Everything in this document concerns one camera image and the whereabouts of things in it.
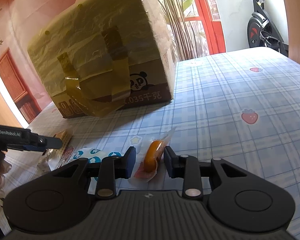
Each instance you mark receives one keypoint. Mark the black exercise bike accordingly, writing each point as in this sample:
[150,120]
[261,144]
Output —
[262,31]

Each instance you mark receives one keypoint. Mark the printed room wall tapestry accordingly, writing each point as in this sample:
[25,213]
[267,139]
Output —
[192,36]

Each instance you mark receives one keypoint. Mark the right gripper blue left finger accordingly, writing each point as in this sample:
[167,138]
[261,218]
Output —
[112,168]

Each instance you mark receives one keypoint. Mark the gold snack bar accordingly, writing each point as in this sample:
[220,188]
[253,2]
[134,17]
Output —
[52,158]

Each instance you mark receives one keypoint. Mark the blue white snack packet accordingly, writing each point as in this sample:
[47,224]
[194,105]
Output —
[94,155]

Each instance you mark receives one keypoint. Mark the plaid strawberry bedsheet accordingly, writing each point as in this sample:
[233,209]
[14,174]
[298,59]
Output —
[243,106]

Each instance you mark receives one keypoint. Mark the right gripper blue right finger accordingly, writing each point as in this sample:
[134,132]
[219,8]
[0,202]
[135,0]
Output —
[187,168]

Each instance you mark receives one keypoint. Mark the orange jelly snack packet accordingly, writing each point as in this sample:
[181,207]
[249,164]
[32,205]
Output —
[150,155]

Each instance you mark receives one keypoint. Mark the brown cardboard box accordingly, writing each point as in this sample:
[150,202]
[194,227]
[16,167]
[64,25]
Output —
[99,56]

